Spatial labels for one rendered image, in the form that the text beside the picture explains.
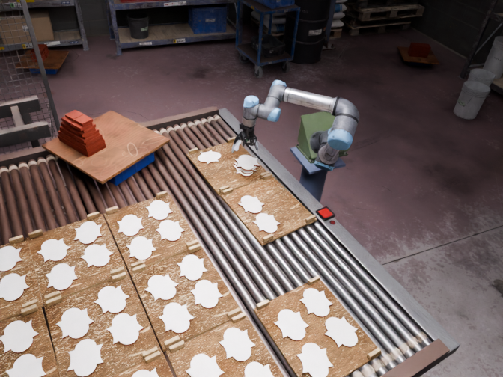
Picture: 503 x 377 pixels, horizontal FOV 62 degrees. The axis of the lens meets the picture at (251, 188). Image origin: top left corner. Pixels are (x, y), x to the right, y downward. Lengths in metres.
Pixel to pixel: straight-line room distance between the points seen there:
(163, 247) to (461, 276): 2.37
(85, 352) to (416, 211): 3.00
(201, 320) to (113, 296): 0.39
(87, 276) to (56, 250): 0.21
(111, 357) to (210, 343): 0.37
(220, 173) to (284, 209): 0.46
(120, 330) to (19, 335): 0.37
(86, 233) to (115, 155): 0.51
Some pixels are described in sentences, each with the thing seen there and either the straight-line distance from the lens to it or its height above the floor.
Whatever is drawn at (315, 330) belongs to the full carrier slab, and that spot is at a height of 0.94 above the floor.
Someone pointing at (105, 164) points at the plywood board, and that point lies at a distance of 2.37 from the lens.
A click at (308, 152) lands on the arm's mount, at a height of 0.92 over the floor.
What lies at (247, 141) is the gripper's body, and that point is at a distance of 2.28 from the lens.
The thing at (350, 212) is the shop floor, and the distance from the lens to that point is 3.70.
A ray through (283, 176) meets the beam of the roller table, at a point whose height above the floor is 0.91.
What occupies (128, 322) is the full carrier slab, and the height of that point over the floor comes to 0.95.
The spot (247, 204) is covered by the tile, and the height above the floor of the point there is 0.95.
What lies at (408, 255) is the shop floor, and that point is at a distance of 3.54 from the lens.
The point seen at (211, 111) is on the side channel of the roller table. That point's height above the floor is 0.95.
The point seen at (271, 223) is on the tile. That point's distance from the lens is 2.13.
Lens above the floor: 2.46
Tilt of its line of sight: 41 degrees down
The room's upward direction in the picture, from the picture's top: 5 degrees clockwise
